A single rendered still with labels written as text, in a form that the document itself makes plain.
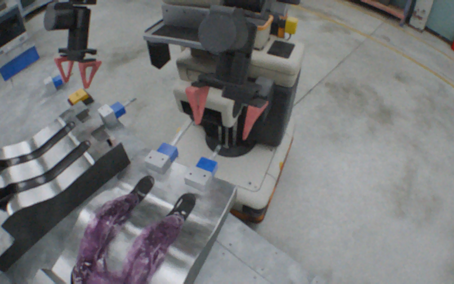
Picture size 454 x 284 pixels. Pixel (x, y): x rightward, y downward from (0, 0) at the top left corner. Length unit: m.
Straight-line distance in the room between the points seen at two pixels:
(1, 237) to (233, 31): 0.70
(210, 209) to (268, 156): 0.85
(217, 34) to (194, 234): 0.36
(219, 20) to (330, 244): 1.35
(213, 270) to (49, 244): 0.42
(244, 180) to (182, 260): 0.84
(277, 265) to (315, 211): 1.03
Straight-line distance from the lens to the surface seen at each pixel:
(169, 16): 0.80
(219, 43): 0.37
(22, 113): 1.18
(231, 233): 0.59
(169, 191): 0.59
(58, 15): 0.65
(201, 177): 0.56
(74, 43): 0.70
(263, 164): 1.33
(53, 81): 1.16
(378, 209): 1.76
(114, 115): 0.83
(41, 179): 0.71
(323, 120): 2.06
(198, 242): 0.51
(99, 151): 0.67
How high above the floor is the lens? 1.35
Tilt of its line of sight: 50 degrees down
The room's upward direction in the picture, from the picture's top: straight up
